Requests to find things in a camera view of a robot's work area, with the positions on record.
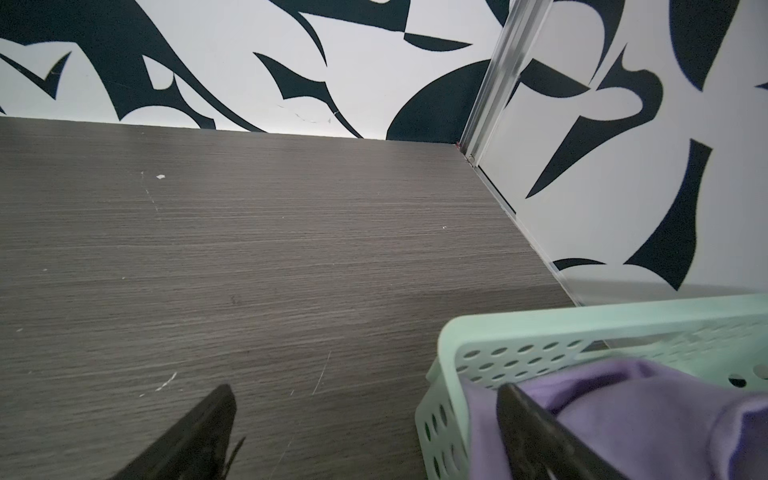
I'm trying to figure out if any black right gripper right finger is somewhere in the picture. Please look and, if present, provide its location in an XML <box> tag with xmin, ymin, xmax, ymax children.
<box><xmin>496</xmin><ymin>383</ymin><xmax>624</xmax><ymax>480</ymax></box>

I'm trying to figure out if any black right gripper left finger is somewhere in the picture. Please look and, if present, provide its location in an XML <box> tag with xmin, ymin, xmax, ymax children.
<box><xmin>114</xmin><ymin>384</ymin><xmax>245</xmax><ymax>480</ymax></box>

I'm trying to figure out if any purple t shirt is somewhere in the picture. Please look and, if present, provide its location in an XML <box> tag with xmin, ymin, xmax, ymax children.
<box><xmin>462</xmin><ymin>359</ymin><xmax>767</xmax><ymax>479</ymax></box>

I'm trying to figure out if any mint green plastic basket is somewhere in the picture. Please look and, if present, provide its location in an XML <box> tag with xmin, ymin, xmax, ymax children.
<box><xmin>415</xmin><ymin>294</ymin><xmax>767</xmax><ymax>479</ymax></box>

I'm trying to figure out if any aluminium frame post right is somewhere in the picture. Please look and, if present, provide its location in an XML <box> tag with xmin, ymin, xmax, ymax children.
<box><xmin>458</xmin><ymin>0</ymin><xmax>552</xmax><ymax>167</ymax></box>

